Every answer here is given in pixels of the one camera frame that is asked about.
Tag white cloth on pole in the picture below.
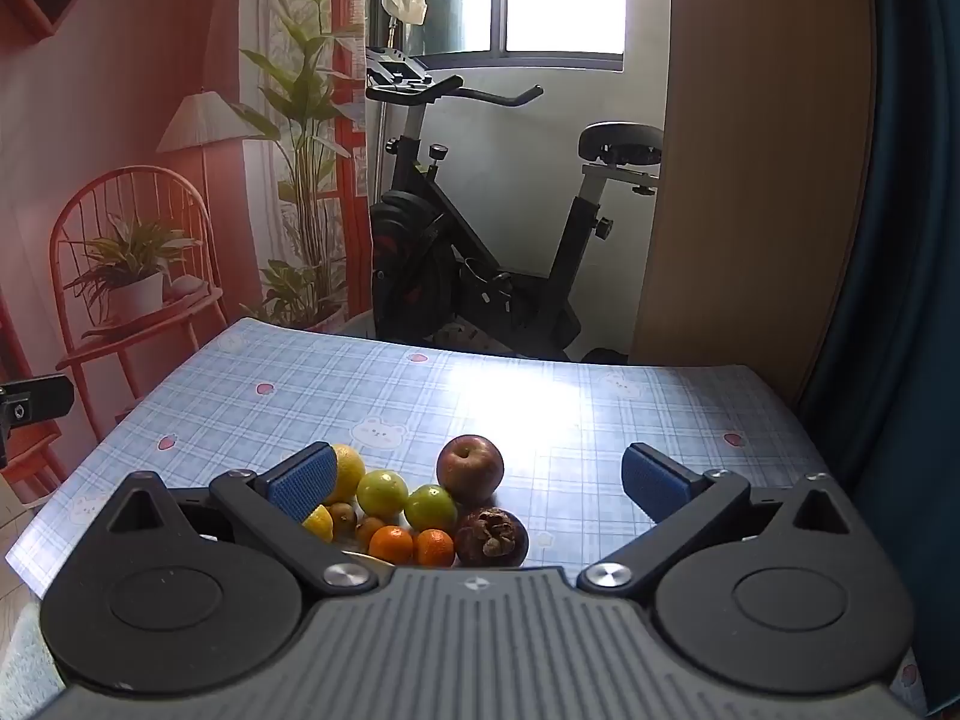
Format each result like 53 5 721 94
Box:
381 0 428 53

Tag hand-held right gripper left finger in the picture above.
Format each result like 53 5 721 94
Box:
105 441 380 592

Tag black exercise bike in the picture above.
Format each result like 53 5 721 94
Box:
365 45 665 362

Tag window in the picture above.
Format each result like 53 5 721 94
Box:
367 0 627 74

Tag dark blue curtain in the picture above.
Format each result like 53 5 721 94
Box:
795 0 960 691

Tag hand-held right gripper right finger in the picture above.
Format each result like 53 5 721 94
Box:
577 441 852 592

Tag printed room-scene wall backdrop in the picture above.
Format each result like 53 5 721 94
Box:
0 0 372 511

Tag blue checked tablecloth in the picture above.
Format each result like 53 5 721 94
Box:
4 317 920 713

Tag green round fruit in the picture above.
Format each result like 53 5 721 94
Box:
355 469 410 518
403 484 459 533

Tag wooden cabinet panel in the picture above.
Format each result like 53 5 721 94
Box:
630 0 878 391

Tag red apple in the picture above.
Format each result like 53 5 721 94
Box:
436 435 505 505

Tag orange tangerine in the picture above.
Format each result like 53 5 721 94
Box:
413 529 457 568
368 526 416 565

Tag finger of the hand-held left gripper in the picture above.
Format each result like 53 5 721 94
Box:
0 373 76 432

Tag dark purple mangosteen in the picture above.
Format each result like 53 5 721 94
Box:
454 508 530 568

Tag round yellow citrus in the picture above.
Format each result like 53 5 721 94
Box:
326 444 368 505

